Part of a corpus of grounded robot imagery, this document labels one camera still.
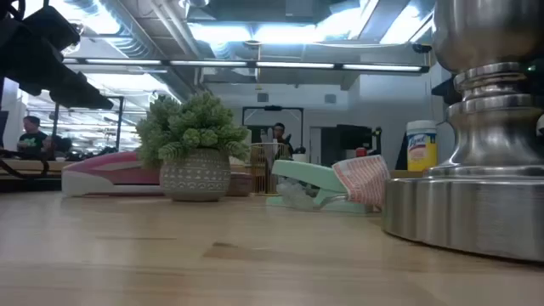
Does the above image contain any person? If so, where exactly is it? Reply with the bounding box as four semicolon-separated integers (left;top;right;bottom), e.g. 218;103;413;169
16;115;48;155
271;122;295;157
41;134;74;161

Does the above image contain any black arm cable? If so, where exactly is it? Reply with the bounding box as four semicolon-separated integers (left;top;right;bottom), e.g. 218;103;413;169
0;148;51;180

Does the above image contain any long white light bar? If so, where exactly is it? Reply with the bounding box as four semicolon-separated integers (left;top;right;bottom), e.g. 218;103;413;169
62;58;430;74

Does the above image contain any black monitor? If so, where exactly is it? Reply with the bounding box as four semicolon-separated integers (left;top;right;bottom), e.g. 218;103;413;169
320;124;383;167

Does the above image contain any gold wire pen holder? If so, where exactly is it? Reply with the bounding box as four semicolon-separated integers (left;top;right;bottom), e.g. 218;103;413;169
249;142;290;196

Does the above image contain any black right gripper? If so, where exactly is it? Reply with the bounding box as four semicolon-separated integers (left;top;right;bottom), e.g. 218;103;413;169
431;59;544;106

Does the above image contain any green plant in grey pot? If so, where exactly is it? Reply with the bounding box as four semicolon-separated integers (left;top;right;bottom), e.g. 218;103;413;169
134;91;252;203

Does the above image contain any black metal table frame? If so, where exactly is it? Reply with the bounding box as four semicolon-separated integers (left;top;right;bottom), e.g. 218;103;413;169
0;173;64;193

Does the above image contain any black gantry frame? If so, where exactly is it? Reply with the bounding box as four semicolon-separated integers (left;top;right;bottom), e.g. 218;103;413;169
241;105;305;148
50;95;125;152

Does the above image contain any yellow Lysol wipes canister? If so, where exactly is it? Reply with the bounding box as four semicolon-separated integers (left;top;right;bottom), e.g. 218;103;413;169
405;119;439;173

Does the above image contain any silver metal lamp base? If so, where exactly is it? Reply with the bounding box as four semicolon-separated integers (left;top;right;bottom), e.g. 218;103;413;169
381;0;544;264

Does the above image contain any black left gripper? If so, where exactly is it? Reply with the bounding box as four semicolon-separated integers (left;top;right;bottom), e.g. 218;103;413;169
0;6;114;110

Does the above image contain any mint green stapler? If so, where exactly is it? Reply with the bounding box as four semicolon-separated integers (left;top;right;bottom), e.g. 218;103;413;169
266;159;375;214

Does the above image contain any pink and white stapler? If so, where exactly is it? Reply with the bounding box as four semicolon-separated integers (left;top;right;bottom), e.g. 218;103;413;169
61;150;165;198

